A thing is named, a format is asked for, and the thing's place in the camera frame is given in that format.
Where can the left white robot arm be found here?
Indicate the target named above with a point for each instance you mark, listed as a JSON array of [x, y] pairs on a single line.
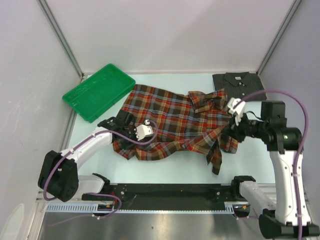
[[59, 176]]

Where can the green plastic tray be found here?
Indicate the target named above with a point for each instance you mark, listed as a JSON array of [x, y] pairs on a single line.
[[99, 92]]

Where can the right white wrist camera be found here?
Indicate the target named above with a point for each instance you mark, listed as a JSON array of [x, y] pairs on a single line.
[[236, 108]]

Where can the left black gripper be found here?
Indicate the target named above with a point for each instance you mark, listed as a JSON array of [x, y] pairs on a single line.
[[132, 129]]

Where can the white slotted cable duct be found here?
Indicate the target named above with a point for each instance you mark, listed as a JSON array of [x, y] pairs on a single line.
[[97, 208]]

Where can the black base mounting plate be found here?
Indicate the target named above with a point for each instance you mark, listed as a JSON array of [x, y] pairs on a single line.
[[173, 197]]

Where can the folded dark striped shirt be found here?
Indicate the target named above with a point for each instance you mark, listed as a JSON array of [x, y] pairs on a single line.
[[237, 84]]

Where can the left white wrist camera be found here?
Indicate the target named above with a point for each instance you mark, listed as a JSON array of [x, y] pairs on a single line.
[[144, 130]]

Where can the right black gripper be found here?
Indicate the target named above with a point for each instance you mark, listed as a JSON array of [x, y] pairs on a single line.
[[233, 130]]

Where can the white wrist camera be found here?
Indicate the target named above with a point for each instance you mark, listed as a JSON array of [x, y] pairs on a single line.
[[144, 130], [236, 108]]

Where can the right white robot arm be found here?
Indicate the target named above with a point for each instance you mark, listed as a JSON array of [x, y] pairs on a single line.
[[288, 216]]

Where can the red plaid long sleeve shirt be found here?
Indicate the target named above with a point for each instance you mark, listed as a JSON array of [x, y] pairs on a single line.
[[192, 122]]

